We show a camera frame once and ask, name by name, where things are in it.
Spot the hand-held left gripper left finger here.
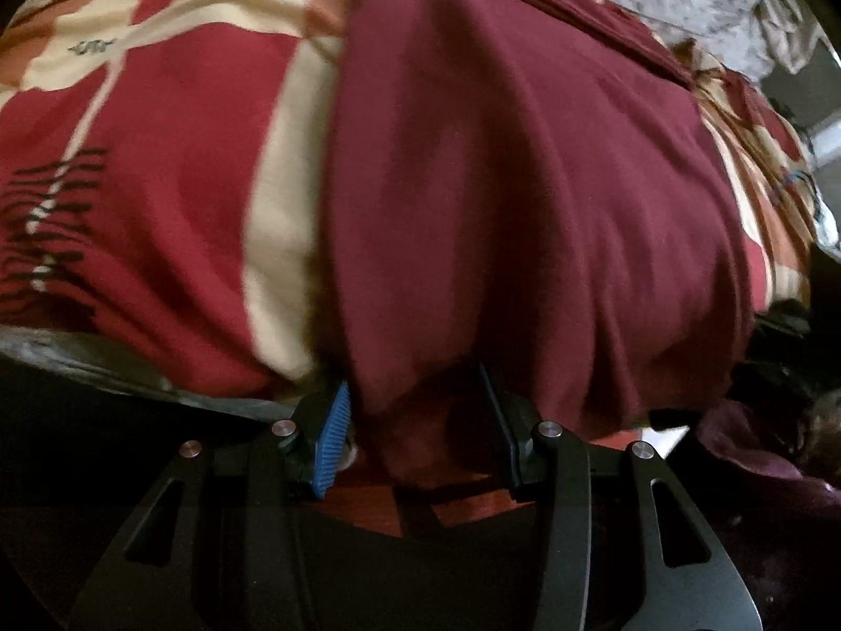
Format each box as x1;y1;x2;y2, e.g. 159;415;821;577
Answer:
69;381;354;631

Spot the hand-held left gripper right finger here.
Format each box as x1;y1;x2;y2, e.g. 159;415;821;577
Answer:
478;364;763;631

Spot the maroon t-shirt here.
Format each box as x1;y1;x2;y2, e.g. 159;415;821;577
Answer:
315;0;756;477

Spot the grey mattress edge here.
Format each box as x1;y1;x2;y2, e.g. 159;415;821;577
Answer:
0;325;310;425

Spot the dark purple cloth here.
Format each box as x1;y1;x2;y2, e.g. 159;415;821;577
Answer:
695;400;841;522

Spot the red and cream patterned blanket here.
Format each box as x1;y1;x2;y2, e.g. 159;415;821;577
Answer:
0;0;822;540

